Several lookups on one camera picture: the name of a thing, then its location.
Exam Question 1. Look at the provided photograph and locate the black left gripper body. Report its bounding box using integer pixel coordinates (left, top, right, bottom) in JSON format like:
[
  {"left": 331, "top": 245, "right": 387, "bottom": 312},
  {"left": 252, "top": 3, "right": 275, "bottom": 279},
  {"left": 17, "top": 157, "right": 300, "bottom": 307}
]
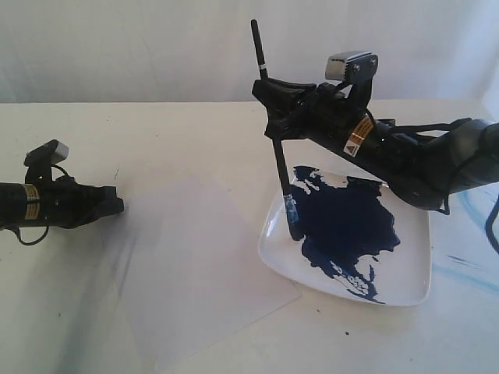
[{"left": 38, "top": 181, "right": 105, "bottom": 229}]

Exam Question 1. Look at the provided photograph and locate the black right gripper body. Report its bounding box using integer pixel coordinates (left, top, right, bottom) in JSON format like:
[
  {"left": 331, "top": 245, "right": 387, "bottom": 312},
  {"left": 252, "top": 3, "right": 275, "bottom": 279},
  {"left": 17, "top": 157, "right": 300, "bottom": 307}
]
[{"left": 288, "top": 83, "right": 374, "bottom": 160}]

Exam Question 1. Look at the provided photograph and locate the black paintbrush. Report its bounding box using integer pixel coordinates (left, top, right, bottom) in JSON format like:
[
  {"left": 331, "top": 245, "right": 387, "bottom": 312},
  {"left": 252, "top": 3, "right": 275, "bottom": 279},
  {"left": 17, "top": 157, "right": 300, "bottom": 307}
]
[{"left": 250, "top": 19, "right": 304, "bottom": 241}]

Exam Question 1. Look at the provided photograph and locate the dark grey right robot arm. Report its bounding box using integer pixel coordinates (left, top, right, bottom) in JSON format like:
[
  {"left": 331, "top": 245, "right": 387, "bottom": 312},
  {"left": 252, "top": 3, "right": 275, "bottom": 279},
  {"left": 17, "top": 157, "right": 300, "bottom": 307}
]
[{"left": 252, "top": 79, "right": 498, "bottom": 214}]

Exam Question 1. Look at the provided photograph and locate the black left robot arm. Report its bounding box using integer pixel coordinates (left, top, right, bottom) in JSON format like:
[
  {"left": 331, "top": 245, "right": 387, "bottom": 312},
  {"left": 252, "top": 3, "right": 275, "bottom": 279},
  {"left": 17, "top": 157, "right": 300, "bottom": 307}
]
[{"left": 1, "top": 177, "right": 124, "bottom": 229}]

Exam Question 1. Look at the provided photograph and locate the white paper sheet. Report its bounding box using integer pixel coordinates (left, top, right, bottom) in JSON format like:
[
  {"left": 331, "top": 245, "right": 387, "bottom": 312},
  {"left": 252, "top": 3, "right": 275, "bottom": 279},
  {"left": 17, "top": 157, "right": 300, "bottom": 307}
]
[{"left": 99, "top": 178, "right": 299, "bottom": 371}]

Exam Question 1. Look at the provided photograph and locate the white backdrop curtain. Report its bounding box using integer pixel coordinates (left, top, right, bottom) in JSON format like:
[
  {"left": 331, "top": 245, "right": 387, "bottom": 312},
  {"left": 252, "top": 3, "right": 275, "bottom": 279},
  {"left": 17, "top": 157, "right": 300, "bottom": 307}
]
[{"left": 1, "top": 1, "right": 498, "bottom": 103}]

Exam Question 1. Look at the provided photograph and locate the white square plate with paint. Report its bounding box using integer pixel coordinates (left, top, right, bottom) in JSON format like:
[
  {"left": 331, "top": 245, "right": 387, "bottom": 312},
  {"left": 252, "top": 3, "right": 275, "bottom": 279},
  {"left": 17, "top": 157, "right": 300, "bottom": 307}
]
[{"left": 258, "top": 165, "right": 431, "bottom": 306}]

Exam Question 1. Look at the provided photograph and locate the black left camera cable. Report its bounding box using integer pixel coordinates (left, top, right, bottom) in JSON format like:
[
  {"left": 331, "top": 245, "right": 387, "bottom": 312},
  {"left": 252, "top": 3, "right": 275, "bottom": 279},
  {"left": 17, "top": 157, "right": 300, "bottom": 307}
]
[{"left": 11, "top": 163, "right": 79, "bottom": 246}]

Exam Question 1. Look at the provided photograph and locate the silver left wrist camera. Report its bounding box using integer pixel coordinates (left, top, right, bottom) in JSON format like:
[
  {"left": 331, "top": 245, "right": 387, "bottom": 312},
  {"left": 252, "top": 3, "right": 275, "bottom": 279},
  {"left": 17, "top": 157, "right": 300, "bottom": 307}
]
[{"left": 23, "top": 139, "right": 69, "bottom": 167}]

